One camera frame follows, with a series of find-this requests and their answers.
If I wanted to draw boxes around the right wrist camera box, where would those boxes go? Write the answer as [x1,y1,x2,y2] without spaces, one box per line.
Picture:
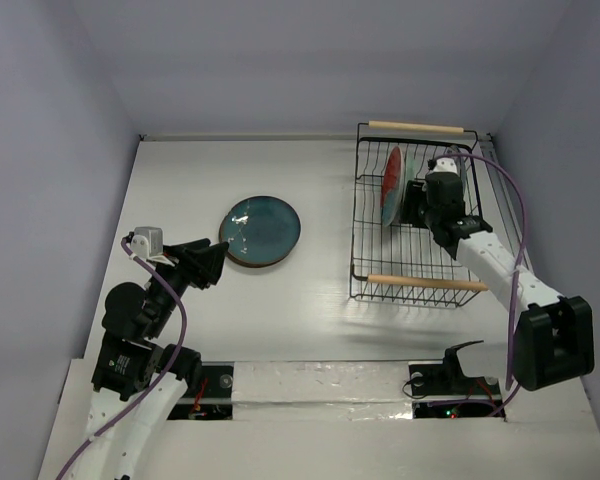
[428,157,459,176]

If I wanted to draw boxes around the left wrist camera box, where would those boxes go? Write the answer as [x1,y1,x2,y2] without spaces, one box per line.
[130,226,164,260]

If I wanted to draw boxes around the grey tree pattern plate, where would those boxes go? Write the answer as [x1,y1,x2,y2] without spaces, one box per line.
[444,145,468,199]

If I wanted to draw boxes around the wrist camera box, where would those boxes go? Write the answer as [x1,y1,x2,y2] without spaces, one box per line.
[428,157,459,176]
[130,226,164,260]

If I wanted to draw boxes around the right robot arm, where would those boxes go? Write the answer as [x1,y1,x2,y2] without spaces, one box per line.
[402,172,595,391]

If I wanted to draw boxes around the silver foil strip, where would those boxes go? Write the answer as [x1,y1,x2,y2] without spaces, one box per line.
[231,361,413,422]

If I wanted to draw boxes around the grey deer plate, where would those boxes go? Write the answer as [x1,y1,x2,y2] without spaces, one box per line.
[227,243,292,268]

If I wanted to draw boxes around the black wire dish rack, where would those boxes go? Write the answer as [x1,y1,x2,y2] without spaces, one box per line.
[349,122,486,308]

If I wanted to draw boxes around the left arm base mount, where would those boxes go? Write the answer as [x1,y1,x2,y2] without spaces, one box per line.
[168,363,234,421]

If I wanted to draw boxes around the red and teal plate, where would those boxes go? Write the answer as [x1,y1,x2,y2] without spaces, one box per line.
[381,146,406,227]

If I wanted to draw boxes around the dark teal blossom plate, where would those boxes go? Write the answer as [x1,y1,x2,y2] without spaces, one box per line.
[219,195,301,250]

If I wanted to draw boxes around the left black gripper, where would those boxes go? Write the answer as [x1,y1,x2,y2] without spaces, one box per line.
[147,236,228,334]

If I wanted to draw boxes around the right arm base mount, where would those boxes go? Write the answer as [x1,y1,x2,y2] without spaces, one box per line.
[402,363,503,420]

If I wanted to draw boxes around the aluminium rail right side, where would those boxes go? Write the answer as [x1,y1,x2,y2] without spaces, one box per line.
[475,161,522,256]

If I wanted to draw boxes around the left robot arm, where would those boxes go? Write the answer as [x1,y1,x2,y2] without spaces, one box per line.
[69,229,229,479]

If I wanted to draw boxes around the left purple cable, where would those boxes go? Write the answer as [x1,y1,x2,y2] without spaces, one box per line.
[54,234,189,480]

